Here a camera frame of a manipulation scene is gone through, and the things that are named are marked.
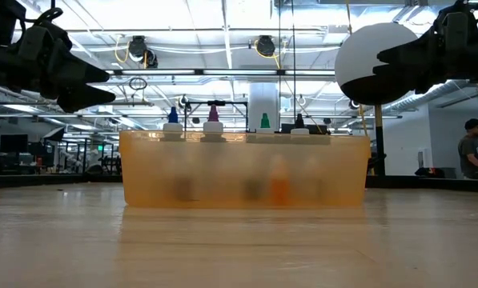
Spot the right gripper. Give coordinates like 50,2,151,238
372,10,478,96

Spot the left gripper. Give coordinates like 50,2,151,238
4,18,117,114

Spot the blue-capped food coloring bottle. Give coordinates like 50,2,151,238
162,106,184,142

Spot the black-capped food coloring bottle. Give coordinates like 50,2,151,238
289,113,311,136

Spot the purple-capped food coloring bottle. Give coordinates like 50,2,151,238
200,104,227,143

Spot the green-capped food coloring bottle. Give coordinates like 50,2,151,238
255,112,275,135

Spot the white globe lamp shade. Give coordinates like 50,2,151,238
334,22,422,106

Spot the background robot workstation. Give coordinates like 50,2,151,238
56,139,122,175

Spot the black monitor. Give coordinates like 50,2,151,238
280,122,330,135
0,134,30,154

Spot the black lamp stand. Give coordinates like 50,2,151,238
368,103,387,177

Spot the person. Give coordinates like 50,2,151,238
457,118,478,180

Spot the black and red bag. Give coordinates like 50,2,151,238
413,166,446,178

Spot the silver ventilation duct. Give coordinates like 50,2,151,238
384,82,462,113

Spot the black ceiling cable reel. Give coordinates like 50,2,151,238
127,34,159,69
254,34,278,58

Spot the black aluminium table frame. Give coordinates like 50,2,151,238
0,172,478,193

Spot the black stand frame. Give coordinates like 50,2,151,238
182,99,250,133

